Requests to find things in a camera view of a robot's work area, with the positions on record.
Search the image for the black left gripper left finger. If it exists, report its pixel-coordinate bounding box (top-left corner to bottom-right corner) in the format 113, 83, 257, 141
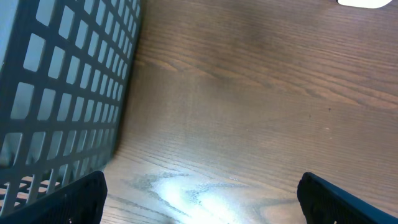
1, 171, 108, 224

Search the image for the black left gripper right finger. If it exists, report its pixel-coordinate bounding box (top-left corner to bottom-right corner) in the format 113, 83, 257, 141
297, 172, 397, 224

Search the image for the white barcode scanner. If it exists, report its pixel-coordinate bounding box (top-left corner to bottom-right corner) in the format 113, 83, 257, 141
336, 0, 392, 9

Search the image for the grey plastic mesh basket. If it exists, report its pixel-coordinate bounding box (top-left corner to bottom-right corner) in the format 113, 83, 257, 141
1, 0, 141, 217

